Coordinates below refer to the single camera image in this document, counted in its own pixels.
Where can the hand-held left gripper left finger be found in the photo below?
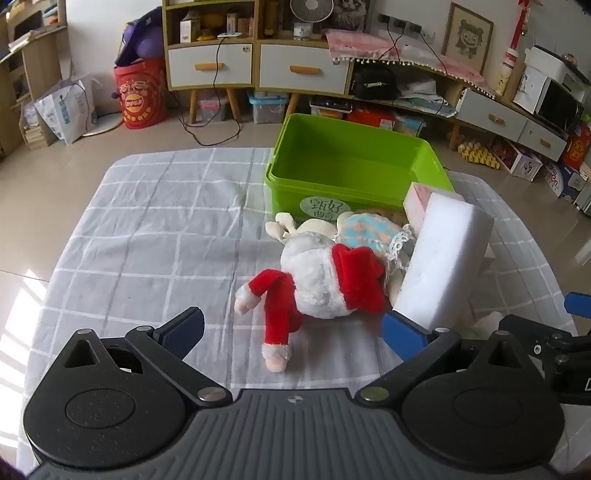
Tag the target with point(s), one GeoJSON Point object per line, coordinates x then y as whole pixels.
{"type": "Point", "coordinates": [182, 332]}

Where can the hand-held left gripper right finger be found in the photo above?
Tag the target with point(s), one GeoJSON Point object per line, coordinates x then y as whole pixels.
{"type": "Point", "coordinates": [404, 339]}

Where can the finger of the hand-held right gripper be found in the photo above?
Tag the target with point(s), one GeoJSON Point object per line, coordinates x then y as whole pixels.
{"type": "Point", "coordinates": [526, 327]}
{"type": "Point", "coordinates": [579, 305]}

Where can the white cloth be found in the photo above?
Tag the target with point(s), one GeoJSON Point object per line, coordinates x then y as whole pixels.
{"type": "Point", "coordinates": [487, 323]}

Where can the plain white sponge block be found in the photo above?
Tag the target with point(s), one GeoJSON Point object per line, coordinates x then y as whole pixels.
{"type": "Point", "coordinates": [443, 258]}

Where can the red white santa plush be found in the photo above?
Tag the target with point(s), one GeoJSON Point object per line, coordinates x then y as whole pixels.
{"type": "Point", "coordinates": [314, 281]}

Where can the beige doll blue dress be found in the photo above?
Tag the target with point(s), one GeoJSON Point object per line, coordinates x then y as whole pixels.
{"type": "Point", "coordinates": [364, 233]}

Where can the pink-faced white sponge block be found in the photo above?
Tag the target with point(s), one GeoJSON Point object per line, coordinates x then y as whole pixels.
{"type": "Point", "coordinates": [418, 203]}

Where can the green plastic bin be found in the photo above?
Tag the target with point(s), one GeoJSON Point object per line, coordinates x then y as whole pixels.
{"type": "Point", "coordinates": [341, 157]}

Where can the grey checked tablecloth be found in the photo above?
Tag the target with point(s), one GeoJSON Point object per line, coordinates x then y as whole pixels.
{"type": "Point", "coordinates": [161, 230]}

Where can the white blue carton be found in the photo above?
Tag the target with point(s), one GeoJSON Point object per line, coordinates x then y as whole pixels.
{"type": "Point", "coordinates": [563, 180]}

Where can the red yellow carton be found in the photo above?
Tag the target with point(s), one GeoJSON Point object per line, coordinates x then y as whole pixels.
{"type": "Point", "coordinates": [577, 150]}

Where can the white printed box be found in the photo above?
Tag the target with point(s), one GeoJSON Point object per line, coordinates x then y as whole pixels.
{"type": "Point", "coordinates": [519, 161]}

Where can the white TV stand drawer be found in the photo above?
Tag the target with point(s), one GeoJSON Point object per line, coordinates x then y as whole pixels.
{"type": "Point", "coordinates": [277, 69]}
{"type": "Point", "coordinates": [531, 134]}
{"type": "Point", "coordinates": [475, 108]}

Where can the yellow egg tray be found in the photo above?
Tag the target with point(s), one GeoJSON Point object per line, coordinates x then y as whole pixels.
{"type": "Point", "coordinates": [480, 154]}

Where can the microwave oven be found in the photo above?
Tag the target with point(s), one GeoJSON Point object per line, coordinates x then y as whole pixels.
{"type": "Point", "coordinates": [558, 104]}

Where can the clear storage box blue lid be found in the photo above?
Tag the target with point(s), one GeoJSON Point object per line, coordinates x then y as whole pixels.
{"type": "Point", "coordinates": [268, 108]}
{"type": "Point", "coordinates": [408, 124]}

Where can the white round base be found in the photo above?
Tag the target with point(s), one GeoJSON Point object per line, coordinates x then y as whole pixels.
{"type": "Point", "coordinates": [104, 127]}

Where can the red box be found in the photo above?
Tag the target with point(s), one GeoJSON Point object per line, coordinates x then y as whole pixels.
{"type": "Point", "coordinates": [374, 119]}

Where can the clear storage box pink contents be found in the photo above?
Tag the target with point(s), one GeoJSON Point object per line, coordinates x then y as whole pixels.
{"type": "Point", "coordinates": [212, 106]}

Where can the wooden shelf cabinet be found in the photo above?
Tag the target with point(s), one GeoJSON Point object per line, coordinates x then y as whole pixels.
{"type": "Point", "coordinates": [193, 104]}

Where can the red printed bag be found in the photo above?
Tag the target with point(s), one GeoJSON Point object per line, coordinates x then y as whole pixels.
{"type": "Point", "coordinates": [138, 97]}

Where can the white appliance box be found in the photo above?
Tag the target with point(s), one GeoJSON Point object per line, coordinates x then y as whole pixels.
{"type": "Point", "coordinates": [554, 64]}

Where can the storage box black lid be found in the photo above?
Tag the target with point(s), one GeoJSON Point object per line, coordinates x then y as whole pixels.
{"type": "Point", "coordinates": [330, 106]}

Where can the white red cylinder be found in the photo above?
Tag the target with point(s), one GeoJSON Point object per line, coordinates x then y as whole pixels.
{"type": "Point", "coordinates": [506, 71]}

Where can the pile of folded cloths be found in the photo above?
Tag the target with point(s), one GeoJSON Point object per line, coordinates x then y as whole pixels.
{"type": "Point", "coordinates": [425, 94]}

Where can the white paper bag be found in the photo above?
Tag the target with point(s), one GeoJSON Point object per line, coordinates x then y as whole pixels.
{"type": "Point", "coordinates": [64, 110]}

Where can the wooden TV stand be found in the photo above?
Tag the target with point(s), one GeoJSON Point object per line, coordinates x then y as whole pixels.
{"type": "Point", "coordinates": [294, 104]}

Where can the black bag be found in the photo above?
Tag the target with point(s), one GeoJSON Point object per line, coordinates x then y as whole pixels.
{"type": "Point", "coordinates": [374, 83]}

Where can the white cabinet drawer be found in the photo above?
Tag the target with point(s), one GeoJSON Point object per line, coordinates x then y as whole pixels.
{"type": "Point", "coordinates": [240, 64]}

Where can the framed cartoon picture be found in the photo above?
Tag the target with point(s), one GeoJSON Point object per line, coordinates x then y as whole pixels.
{"type": "Point", "coordinates": [467, 37]}

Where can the red hanging decoration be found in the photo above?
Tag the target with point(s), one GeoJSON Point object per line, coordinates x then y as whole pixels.
{"type": "Point", "coordinates": [524, 18]}

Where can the purple plush toy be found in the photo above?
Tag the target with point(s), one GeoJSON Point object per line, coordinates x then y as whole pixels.
{"type": "Point", "coordinates": [147, 39]}

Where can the pink fringed cloth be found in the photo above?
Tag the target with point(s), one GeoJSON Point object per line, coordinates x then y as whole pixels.
{"type": "Point", "coordinates": [360, 44]}

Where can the small white carton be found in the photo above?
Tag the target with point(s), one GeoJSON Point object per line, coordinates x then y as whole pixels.
{"type": "Point", "coordinates": [189, 30]}

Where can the wooden desk with shelves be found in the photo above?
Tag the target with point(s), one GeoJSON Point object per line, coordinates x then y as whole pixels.
{"type": "Point", "coordinates": [41, 60]}

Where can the small glass cup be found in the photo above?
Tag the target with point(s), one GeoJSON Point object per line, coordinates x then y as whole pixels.
{"type": "Point", "coordinates": [303, 31]}

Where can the yellow bottle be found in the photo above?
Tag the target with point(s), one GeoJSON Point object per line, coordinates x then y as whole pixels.
{"type": "Point", "coordinates": [272, 18]}

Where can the framed cat picture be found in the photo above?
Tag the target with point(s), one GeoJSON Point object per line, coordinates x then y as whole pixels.
{"type": "Point", "coordinates": [351, 14]}

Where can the small white desk fan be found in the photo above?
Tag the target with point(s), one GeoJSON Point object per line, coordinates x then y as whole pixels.
{"type": "Point", "coordinates": [311, 9]}

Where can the wall power sockets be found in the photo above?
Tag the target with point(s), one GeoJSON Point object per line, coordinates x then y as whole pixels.
{"type": "Point", "coordinates": [399, 22]}

